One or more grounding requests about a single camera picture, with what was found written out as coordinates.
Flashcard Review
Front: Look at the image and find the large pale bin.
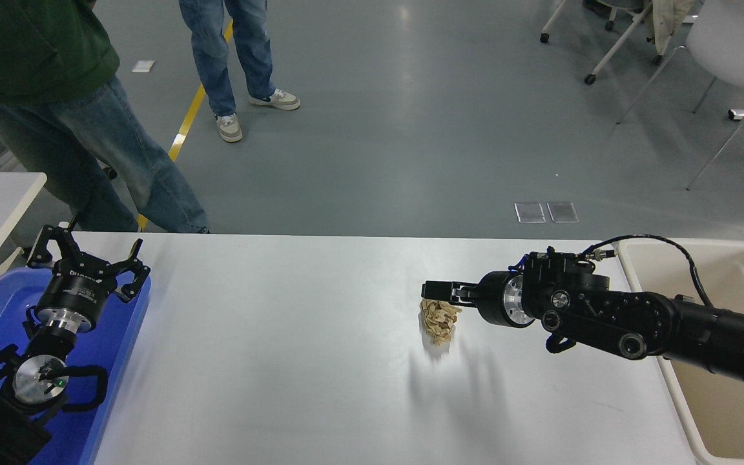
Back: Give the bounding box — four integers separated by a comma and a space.
615, 238, 744, 465

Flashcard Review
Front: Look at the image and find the white shell chair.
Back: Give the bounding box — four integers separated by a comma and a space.
617, 0, 744, 191

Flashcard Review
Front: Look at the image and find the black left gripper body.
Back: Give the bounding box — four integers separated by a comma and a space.
36, 262, 118, 325

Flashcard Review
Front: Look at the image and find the white rolling table frame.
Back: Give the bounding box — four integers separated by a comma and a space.
539, 0, 665, 86

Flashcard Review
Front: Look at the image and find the office chair caster base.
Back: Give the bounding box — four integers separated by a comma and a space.
582, 0, 645, 32

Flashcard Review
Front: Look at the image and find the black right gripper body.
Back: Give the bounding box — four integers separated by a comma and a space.
475, 271, 514, 326

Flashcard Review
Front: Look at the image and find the pale hanging cloth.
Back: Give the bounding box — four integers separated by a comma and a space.
645, 0, 696, 56

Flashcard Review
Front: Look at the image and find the tan paper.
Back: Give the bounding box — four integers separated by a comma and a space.
419, 297, 462, 346

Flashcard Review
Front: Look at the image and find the person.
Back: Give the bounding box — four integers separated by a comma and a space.
178, 0, 302, 143
0, 0, 210, 234

